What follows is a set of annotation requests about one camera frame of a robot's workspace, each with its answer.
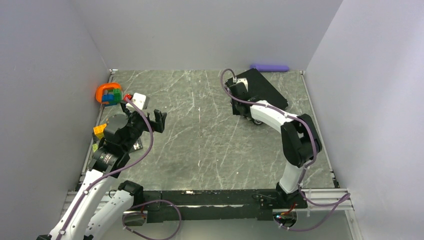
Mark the perforated metal plate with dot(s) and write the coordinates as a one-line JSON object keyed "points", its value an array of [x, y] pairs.
{"points": [[136, 146]]}

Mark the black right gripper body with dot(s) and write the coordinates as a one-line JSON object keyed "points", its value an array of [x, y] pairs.
{"points": [[235, 109]]}

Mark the yellow toy block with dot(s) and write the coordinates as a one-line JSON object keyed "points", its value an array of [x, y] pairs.
{"points": [[98, 131]]}

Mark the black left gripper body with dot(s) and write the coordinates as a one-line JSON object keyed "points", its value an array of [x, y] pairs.
{"points": [[138, 123]]}

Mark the blue toy block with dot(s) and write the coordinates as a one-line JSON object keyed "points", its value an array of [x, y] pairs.
{"points": [[107, 98]]}

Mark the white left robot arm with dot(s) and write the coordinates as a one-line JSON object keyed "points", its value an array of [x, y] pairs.
{"points": [[83, 220]]}

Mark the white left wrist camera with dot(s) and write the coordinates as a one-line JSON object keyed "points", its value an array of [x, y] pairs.
{"points": [[139, 100]]}

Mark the orange plastic bowl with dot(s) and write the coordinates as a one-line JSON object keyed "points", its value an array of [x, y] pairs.
{"points": [[105, 89]]}

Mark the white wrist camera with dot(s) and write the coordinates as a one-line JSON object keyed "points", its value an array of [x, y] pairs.
{"points": [[243, 80], [139, 100]]}

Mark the green toy block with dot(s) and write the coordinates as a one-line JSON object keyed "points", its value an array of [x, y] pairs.
{"points": [[117, 94]]}

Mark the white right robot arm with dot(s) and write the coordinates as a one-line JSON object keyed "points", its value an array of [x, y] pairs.
{"points": [[300, 141]]}

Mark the purple object behind case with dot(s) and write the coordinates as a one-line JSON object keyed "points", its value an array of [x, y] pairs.
{"points": [[270, 68]]}

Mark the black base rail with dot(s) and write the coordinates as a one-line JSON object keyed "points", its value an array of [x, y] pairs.
{"points": [[197, 205]]}

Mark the aluminium frame rail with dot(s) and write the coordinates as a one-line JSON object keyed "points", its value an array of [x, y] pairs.
{"points": [[317, 195]]}

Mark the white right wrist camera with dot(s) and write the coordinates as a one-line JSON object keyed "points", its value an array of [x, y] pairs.
{"points": [[243, 80]]}

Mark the black poker chip case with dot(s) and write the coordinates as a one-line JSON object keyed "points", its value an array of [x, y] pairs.
{"points": [[259, 86]]}

